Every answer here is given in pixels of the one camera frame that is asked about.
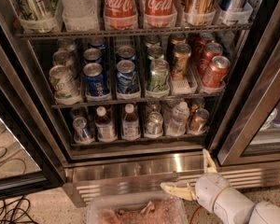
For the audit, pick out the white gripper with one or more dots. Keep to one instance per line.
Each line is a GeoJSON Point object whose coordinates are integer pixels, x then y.
{"type": "Point", "coordinates": [209, 188]}

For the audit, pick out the silver green 7up can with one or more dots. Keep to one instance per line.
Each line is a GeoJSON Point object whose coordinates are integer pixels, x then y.
{"type": "Point", "coordinates": [154, 123]}

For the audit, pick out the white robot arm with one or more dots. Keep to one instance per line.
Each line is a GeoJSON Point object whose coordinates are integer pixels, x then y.
{"type": "Point", "coordinates": [232, 207]}

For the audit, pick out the small water bottle bottom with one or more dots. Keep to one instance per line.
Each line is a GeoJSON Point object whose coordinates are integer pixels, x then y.
{"type": "Point", "coordinates": [178, 120]}

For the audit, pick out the copper can bottom right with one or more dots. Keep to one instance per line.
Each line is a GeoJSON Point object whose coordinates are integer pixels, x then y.
{"type": "Point", "coordinates": [199, 120]}

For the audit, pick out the fridge bottom vent grille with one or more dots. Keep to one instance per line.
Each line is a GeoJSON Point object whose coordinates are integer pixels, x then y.
{"type": "Point", "coordinates": [83, 184]}

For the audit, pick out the fridge right glass door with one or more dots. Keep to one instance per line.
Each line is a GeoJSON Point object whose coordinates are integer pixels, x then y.
{"type": "Point", "coordinates": [251, 94]}

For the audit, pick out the fridge glass door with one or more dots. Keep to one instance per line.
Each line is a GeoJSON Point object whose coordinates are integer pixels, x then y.
{"type": "Point", "coordinates": [251, 94]}
{"type": "Point", "coordinates": [28, 163]}

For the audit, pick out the red can front right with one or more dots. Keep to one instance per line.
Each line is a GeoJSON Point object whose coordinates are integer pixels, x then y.
{"type": "Point", "coordinates": [216, 71]}

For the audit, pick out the red can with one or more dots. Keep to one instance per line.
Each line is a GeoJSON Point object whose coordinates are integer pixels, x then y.
{"type": "Point", "coordinates": [201, 40]}
{"type": "Point", "coordinates": [210, 50]}
{"type": "Point", "coordinates": [216, 71]}

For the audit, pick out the green mountain dew can front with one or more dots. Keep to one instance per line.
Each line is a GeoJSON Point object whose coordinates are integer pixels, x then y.
{"type": "Point", "coordinates": [158, 75]}

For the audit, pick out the blue can front centre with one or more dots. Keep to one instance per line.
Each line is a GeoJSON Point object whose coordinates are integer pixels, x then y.
{"type": "Point", "coordinates": [127, 78]}

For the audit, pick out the blue silver can bottom left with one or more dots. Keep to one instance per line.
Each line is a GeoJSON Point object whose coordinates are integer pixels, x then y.
{"type": "Point", "coordinates": [82, 129]}

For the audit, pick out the gold brown can front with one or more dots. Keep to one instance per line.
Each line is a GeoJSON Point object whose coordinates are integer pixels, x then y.
{"type": "Point", "coordinates": [181, 53]}

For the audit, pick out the red can middle right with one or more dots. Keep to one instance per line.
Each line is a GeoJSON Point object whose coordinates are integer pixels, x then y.
{"type": "Point", "coordinates": [210, 50]}

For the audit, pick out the blue pepsi can front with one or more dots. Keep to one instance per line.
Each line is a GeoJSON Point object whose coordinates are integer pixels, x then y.
{"type": "Point", "coordinates": [95, 79]}

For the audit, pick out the red can back right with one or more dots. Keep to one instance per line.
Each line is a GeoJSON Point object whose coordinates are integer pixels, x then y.
{"type": "Point", "coordinates": [201, 40]}

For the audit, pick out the white green can front left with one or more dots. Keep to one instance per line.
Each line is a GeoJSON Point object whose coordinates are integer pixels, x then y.
{"type": "Point", "coordinates": [66, 90]}

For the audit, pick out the fridge left glass door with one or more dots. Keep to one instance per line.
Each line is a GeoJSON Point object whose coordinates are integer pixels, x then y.
{"type": "Point", "coordinates": [28, 163]}

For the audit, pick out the gold tall can top shelf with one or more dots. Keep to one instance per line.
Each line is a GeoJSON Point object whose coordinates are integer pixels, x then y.
{"type": "Point", "coordinates": [196, 12]}

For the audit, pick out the silver blue tall can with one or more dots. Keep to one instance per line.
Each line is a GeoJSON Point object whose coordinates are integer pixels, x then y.
{"type": "Point", "coordinates": [232, 10]}

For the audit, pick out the clear water bottle top shelf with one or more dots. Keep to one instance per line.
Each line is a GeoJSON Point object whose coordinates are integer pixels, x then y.
{"type": "Point", "coordinates": [80, 15]}

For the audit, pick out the green tall can top shelf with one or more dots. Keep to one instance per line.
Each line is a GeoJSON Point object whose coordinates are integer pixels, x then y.
{"type": "Point", "coordinates": [36, 16]}

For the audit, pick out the clear plastic bin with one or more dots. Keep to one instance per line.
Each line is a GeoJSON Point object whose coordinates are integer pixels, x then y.
{"type": "Point", "coordinates": [155, 207]}

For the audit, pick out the right brown tea bottle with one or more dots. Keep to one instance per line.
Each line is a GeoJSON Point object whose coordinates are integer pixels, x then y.
{"type": "Point", "coordinates": [130, 123]}

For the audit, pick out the brown tea bottle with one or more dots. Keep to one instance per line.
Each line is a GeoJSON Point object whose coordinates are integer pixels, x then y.
{"type": "Point", "coordinates": [130, 123]}
{"type": "Point", "coordinates": [105, 125]}

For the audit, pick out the left brown tea bottle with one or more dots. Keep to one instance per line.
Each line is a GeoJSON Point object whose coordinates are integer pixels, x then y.
{"type": "Point", "coordinates": [105, 125]}

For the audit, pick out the right coca-cola bottle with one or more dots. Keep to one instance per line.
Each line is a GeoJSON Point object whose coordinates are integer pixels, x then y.
{"type": "Point", "coordinates": [158, 13]}

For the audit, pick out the coca-cola bottle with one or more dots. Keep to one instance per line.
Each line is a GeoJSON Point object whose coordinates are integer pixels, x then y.
{"type": "Point", "coordinates": [158, 13]}
{"type": "Point", "coordinates": [120, 14]}

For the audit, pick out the left coca-cola bottle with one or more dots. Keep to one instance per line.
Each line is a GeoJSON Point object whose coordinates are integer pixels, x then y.
{"type": "Point", "coordinates": [120, 14]}

